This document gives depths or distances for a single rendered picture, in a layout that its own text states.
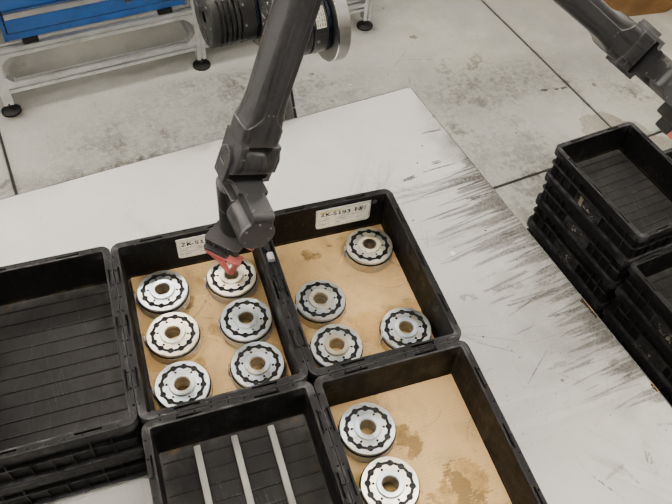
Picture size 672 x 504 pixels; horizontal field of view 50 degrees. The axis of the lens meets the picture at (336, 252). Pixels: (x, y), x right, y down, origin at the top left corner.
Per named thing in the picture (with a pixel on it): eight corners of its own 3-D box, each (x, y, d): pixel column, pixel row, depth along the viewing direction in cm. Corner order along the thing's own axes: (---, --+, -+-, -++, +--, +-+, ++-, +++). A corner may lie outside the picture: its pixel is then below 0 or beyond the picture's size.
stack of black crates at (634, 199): (517, 239, 254) (553, 145, 219) (585, 214, 264) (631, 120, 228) (587, 328, 233) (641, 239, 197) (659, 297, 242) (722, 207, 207)
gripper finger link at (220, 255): (261, 262, 128) (260, 228, 121) (239, 291, 124) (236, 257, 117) (229, 247, 130) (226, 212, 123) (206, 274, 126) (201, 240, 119)
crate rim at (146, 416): (111, 251, 147) (109, 244, 145) (256, 221, 153) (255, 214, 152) (141, 428, 123) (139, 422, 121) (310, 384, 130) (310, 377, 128)
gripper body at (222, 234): (270, 220, 124) (269, 190, 118) (237, 260, 118) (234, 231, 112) (238, 205, 126) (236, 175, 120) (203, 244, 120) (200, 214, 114)
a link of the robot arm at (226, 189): (244, 159, 114) (209, 169, 112) (260, 189, 110) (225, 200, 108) (246, 189, 119) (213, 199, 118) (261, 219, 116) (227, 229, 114)
